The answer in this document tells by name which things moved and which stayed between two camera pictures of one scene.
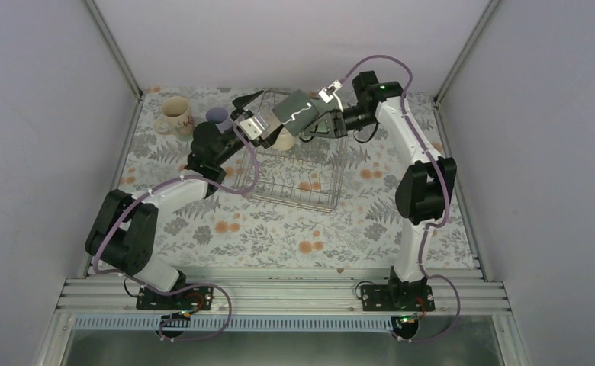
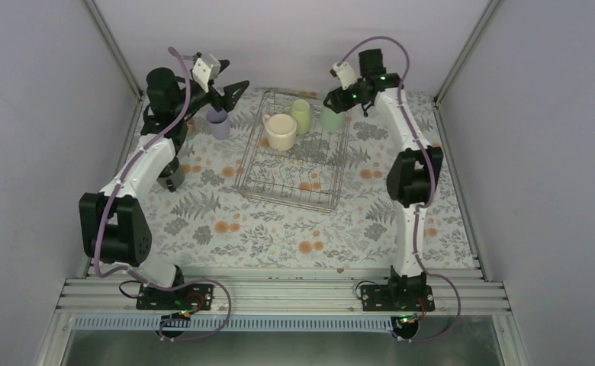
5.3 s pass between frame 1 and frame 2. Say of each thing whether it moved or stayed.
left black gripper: moved
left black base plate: stayed
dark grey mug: moved
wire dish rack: stayed
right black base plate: stayed
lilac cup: stayed
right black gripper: moved
